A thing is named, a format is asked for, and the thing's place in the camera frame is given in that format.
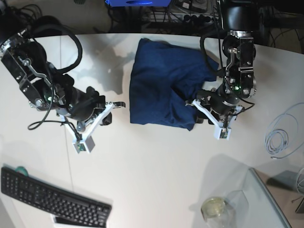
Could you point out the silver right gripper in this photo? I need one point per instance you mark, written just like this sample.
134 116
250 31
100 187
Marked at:
45 87

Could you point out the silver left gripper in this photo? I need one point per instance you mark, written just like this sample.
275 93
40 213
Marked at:
239 81

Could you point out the dark blue t-shirt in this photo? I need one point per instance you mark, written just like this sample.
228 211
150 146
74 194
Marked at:
163 78

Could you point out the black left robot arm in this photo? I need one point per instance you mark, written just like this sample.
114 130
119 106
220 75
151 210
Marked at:
239 19

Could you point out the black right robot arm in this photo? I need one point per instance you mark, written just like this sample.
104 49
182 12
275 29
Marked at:
11 25

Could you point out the black round stool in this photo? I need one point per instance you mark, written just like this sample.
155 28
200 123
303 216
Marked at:
44 20

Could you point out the green tape roll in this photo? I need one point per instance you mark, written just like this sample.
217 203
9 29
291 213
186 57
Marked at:
22 170

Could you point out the blue box with hole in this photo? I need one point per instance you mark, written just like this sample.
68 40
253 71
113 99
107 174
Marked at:
144 3

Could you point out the black computer keyboard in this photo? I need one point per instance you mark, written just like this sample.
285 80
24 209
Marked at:
69 207

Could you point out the clear glass jar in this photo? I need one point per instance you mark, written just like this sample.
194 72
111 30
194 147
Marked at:
230 211

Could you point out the white camera bracket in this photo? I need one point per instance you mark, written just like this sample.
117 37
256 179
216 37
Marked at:
92 126
213 118

